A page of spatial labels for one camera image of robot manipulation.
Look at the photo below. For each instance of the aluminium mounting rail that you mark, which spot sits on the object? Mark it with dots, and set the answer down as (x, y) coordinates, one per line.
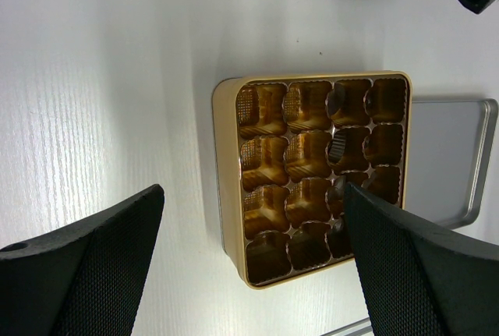
(361, 327)

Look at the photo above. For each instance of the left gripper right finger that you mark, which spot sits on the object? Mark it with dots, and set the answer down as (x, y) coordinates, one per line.
(417, 277)

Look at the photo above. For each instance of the silver tin lid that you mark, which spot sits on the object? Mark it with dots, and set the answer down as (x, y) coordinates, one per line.
(449, 153)

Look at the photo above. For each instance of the gold chocolate box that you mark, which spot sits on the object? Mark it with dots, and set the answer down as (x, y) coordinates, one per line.
(271, 136)

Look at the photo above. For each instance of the dark chocolate piece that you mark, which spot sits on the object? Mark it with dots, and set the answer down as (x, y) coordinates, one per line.
(335, 195)
(336, 148)
(335, 99)
(337, 228)

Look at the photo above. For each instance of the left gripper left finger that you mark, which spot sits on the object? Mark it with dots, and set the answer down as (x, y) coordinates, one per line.
(86, 278)

